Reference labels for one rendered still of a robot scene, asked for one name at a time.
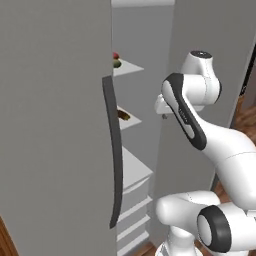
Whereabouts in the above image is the grey fridge body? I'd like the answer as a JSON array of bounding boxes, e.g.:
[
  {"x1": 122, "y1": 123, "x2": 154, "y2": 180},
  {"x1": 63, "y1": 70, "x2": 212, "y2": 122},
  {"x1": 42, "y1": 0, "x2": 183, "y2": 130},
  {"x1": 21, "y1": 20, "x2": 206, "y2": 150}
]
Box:
[{"x1": 110, "y1": 0, "x2": 256, "y2": 256}]

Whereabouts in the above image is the brown sweet potato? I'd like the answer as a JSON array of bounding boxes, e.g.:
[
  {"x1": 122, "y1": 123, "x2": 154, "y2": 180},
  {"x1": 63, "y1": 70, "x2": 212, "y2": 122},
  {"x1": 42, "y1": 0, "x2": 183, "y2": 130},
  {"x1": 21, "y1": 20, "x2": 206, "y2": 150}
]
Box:
[{"x1": 117, "y1": 109, "x2": 131, "y2": 122}]

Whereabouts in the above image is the dark grey door handle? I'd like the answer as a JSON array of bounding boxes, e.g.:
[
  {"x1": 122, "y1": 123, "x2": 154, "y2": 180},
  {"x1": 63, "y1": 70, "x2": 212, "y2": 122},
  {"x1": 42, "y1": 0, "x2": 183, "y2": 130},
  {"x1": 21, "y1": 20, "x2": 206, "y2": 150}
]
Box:
[{"x1": 101, "y1": 75, "x2": 124, "y2": 230}]

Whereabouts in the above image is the white freezer shelf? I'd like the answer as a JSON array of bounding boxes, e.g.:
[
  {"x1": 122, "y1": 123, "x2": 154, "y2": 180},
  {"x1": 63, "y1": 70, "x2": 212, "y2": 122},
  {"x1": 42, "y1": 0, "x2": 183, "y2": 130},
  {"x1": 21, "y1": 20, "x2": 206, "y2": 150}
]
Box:
[
  {"x1": 116, "y1": 105, "x2": 143, "y2": 131},
  {"x1": 112, "y1": 58, "x2": 145, "y2": 78}
]

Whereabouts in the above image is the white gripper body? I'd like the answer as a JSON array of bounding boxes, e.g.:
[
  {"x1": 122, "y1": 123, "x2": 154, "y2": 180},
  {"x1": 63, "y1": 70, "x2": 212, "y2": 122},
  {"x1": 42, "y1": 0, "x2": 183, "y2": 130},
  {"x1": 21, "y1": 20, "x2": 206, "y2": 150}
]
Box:
[{"x1": 153, "y1": 93, "x2": 177, "y2": 116}]

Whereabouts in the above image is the white freezer drawer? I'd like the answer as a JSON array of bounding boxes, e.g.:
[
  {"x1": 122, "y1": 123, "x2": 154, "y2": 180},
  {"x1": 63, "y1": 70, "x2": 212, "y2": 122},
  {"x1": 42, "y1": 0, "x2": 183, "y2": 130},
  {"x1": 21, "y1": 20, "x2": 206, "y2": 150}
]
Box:
[
  {"x1": 116, "y1": 195, "x2": 154, "y2": 256},
  {"x1": 121, "y1": 146, "x2": 155, "y2": 214}
]

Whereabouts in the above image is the grey freezer door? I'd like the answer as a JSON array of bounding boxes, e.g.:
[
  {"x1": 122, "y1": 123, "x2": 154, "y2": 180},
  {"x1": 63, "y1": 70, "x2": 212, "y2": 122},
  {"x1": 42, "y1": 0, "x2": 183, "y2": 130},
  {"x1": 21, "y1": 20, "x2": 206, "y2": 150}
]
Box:
[{"x1": 0, "y1": 0, "x2": 118, "y2": 256}]

